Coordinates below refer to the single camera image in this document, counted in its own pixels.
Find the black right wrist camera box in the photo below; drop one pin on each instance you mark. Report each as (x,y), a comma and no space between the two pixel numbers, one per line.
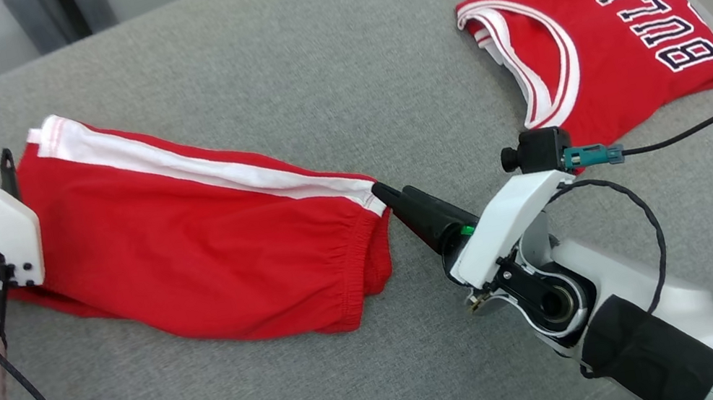
(542,149)

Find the grey partition post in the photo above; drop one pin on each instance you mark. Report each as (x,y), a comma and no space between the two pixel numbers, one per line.
(53,19)

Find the teal right camera connector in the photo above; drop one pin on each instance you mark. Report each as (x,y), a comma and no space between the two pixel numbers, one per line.
(594,155)

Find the red shorts white stripe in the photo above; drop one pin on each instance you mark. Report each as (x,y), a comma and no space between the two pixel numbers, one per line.
(188,244)

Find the red basketball jersey white trim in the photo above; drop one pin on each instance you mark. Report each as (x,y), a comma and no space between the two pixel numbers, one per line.
(595,55)

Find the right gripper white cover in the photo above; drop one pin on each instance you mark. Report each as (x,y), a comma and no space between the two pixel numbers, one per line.
(500,226)

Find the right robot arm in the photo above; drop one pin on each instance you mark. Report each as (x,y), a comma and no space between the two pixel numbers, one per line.
(648,354)

